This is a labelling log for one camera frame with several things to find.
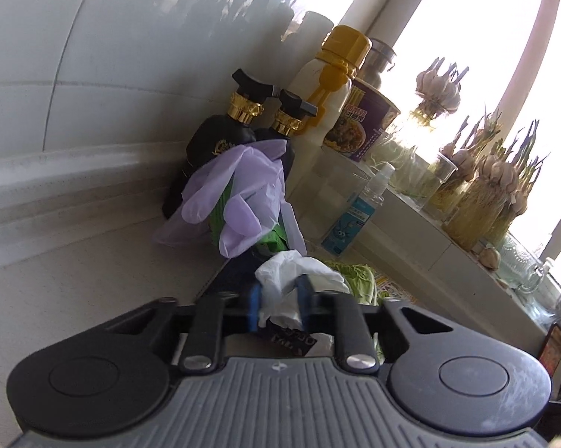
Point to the garlic bunch in glass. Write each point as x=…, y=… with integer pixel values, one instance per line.
x=436, y=86

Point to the green packet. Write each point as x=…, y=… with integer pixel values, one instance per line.
x=217, y=219

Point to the napa cabbage leaf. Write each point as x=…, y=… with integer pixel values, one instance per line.
x=359, y=280

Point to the clear spray bottle blue label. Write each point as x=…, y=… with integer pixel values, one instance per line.
x=350, y=219

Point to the purple disposable glove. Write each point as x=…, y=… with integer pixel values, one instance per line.
x=248, y=205

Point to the orange dark packet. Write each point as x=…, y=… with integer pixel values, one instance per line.
x=554, y=347

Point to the loose garlic bulb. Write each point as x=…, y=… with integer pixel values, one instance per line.
x=490, y=257

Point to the stainless steel flask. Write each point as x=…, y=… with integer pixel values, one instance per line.
x=378, y=60

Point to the clear glass jar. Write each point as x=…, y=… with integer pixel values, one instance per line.
x=329, y=191

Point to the white plastic bag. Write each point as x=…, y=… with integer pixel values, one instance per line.
x=285, y=270

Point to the purple instant noodle cup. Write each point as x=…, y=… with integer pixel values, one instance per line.
x=355, y=126

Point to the black bottle gold collar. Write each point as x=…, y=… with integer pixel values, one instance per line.
x=215, y=140
x=287, y=121

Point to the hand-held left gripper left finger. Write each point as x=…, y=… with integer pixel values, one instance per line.
x=254, y=308

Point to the clear glass mug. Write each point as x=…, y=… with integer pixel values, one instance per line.
x=523, y=266

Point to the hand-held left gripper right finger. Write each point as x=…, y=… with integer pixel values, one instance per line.
x=304, y=303

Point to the large glass of sprouting garlic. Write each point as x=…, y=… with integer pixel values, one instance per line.
x=485, y=205

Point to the yellow red printed leaflet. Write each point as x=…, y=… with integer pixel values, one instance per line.
x=394, y=289

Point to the small glass of sprouting garlic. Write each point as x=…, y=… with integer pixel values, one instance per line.
x=441, y=172

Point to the white bottle yellow cap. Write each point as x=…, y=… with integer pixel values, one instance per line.
x=318, y=102

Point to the clear glass with roots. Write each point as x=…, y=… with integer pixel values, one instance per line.
x=401, y=168

